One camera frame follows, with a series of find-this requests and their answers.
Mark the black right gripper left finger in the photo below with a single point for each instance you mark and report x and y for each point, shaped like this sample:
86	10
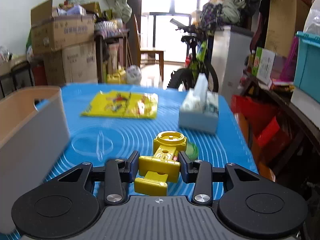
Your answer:
72	202

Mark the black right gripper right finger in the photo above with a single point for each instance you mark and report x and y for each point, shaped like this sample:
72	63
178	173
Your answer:
235	203

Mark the beige plastic storage bin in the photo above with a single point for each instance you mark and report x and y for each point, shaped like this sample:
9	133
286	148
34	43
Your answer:
34	133

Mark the yellow toy launcher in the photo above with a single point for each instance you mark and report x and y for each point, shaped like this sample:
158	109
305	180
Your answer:
163	166

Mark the blue silicone mat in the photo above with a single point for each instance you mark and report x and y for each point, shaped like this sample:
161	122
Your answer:
98	139

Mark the green toy disc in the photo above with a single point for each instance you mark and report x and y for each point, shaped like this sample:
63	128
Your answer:
192	151

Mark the tissue box with blue pattern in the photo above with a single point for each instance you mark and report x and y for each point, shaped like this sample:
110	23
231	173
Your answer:
200	109

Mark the yellow snack bag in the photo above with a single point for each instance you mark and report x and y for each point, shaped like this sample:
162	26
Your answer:
117	104

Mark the teal plastic crate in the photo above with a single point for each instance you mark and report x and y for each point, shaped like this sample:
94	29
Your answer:
307	75

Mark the yellow oil jug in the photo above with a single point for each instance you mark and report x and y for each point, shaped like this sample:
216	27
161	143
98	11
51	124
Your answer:
117	78

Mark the white plastic bag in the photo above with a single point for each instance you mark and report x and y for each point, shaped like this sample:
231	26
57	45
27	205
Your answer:
133	75

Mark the large stacked cardboard boxes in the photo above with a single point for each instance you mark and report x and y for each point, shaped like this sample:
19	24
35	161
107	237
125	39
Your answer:
65	40

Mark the green kids bicycle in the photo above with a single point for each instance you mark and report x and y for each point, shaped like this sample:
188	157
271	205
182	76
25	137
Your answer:
200	41

